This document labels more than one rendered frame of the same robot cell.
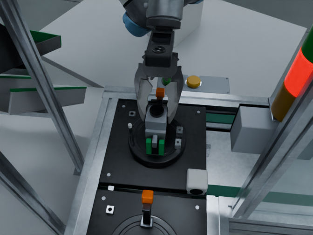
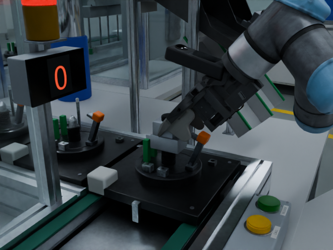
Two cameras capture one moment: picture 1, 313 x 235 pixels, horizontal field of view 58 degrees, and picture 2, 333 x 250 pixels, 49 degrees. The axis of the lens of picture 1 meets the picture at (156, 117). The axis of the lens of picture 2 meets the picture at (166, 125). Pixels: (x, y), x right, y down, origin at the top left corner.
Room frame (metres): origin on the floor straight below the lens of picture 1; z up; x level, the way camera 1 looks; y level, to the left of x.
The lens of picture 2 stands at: (0.63, -0.64, 1.34)
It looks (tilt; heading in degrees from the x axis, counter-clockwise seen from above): 21 degrees down; 113
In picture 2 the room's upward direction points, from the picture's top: straight up
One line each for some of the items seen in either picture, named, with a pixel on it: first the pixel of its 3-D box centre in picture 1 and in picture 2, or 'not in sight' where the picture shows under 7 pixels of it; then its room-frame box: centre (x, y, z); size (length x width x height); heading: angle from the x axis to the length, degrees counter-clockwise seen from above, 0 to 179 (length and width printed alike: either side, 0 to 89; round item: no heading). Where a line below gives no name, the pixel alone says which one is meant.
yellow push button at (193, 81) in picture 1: (193, 82); (258, 225); (0.58, -0.11, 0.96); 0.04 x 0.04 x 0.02
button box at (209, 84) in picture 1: (192, 89); (256, 241); (0.58, -0.11, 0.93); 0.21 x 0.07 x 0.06; 84
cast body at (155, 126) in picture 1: (156, 122); (164, 130); (0.36, 0.00, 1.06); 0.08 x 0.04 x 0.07; 174
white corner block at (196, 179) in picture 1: (196, 182); (102, 180); (0.26, -0.09, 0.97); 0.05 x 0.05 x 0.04; 84
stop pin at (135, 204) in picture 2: (207, 150); (136, 211); (0.36, -0.13, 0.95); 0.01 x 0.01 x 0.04; 84
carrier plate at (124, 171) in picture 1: (157, 142); (168, 175); (0.37, 0.00, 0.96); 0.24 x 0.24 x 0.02; 84
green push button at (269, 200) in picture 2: (169, 80); (268, 205); (0.58, -0.04, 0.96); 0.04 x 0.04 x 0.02
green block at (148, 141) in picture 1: (148, 146); (153, 145); (0.33, 0.02, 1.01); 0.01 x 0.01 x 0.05; 84
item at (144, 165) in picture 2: (177, 143); (147, 167); (0.35, -0.05, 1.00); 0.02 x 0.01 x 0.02; 174
